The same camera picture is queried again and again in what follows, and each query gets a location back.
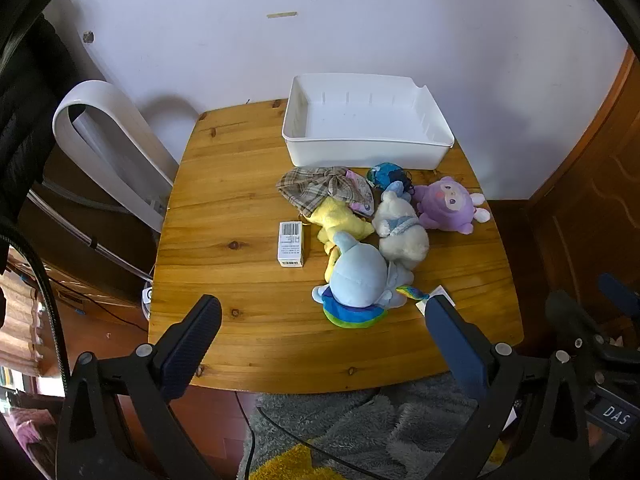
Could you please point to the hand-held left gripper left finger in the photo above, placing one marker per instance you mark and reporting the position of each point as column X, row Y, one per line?
column 192, row 345

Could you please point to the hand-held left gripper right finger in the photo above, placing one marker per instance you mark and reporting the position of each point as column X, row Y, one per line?
column 455, row 345

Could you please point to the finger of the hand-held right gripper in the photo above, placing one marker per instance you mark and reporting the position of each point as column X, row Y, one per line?
column 619, row 287
column 570, row 312

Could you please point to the small white green-label box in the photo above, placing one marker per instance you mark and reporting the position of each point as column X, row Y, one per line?
column 440, row 291

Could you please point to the light blue plush toy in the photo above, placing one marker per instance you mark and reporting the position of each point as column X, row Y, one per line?
column 360, row 275

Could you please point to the white plush toy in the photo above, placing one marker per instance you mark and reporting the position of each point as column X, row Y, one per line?
column 400, row 240

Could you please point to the yellow plush toy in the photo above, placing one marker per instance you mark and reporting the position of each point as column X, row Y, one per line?
column 340, row 217

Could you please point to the white plastic bin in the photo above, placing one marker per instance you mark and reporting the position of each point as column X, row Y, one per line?
column 360, row 120

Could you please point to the wooden door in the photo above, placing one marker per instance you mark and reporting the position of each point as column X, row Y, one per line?
column 590, row 185

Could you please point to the grey fluffy rug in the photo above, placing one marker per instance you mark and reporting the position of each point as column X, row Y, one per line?
column 350, row 425

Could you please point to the purple plush doll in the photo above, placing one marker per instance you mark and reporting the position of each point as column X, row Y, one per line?
column 445, row 205

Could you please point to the wooden cabinet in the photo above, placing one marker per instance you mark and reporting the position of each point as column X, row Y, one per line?
column 75, row 245

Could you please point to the orange curtain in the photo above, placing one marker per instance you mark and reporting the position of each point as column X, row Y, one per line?
column 20, row 320

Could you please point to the blue globe print pouch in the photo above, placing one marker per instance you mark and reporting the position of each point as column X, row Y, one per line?
column 382, row 176

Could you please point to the plaid fabric bow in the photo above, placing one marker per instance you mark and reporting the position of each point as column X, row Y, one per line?
column 310, row 187

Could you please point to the white bladeless fan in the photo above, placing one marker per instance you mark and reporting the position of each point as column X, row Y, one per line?
column 115, row 125

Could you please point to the black jacket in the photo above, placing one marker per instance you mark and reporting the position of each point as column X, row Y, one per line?
column 30, row 90

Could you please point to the tape strip on wall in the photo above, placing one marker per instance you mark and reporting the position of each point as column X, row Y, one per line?
column 281, row 15

